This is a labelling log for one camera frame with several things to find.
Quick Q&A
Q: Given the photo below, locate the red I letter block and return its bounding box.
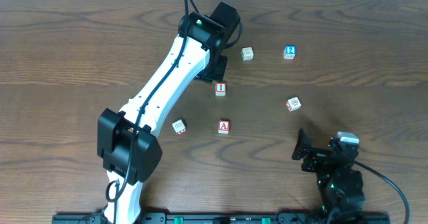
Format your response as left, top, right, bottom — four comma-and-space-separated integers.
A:
215, 82, 227, 96

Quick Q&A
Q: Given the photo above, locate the red A letter block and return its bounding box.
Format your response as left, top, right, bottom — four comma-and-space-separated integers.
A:
218, 120, 230, 134

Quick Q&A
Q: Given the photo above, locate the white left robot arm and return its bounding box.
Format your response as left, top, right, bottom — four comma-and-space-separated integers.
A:
97, 2, 241, 223

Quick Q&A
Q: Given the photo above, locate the green R letter block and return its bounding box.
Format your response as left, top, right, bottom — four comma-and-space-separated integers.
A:
241, 47, 253, 61

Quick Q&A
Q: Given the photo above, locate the M letter wooden block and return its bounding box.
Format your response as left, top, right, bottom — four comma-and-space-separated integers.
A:
286, 97, 302, 112

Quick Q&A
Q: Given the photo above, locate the red-sided plain wooden block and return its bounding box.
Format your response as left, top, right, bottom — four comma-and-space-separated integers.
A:
172, 119, 187, 134

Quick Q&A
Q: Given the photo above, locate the blue 2 number block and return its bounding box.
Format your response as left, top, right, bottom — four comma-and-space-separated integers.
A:
284, 45, 296, 60

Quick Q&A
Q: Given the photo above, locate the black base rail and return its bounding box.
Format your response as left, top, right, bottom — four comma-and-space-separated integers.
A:
51, 211, 391, 224

